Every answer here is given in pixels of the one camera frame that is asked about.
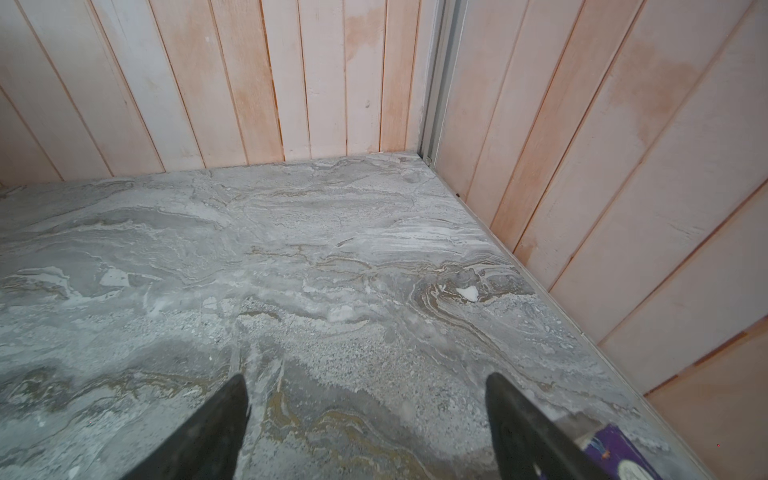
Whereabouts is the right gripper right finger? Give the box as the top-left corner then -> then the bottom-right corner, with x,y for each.
485,372 -> 609,479

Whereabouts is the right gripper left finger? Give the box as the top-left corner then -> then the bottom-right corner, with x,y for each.
124,373 -> 251,479

